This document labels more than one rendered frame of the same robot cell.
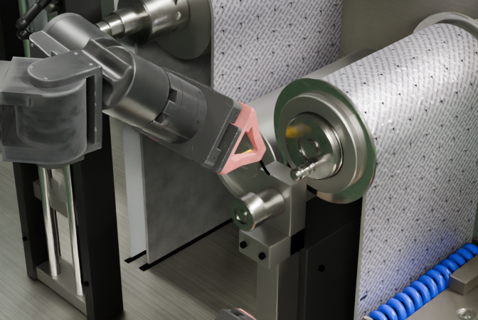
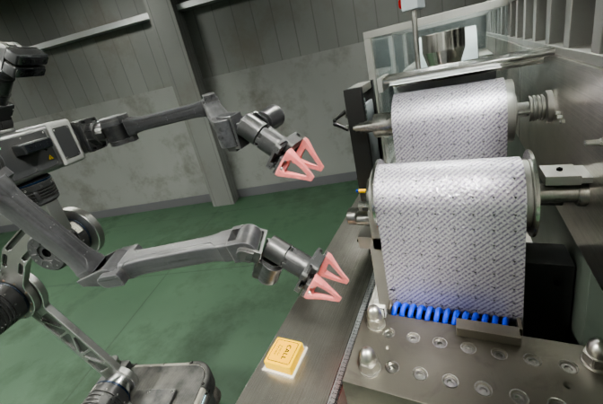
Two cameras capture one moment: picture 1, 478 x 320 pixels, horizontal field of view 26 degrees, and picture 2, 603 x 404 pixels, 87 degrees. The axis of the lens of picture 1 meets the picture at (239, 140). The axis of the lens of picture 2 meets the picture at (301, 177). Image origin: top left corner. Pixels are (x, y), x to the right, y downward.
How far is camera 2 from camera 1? 95 cm
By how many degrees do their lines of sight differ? 67
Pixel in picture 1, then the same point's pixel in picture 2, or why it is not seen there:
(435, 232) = (466, 289)
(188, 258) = not seen: hidden behind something
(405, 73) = (432, 171)
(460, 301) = (449, 335)
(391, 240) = (412, 268)
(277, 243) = (362, 237)
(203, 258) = not seen: hidden behind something
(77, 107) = (221, 128)
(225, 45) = (402, 144)
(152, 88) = (248, 129)
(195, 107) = (271, 144)
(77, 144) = (225, 143)
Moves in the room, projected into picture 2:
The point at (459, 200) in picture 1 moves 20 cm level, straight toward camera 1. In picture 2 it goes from (493, 280) to (384, 308)
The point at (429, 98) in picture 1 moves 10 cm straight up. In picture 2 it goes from (440, 191) to (436, 136)
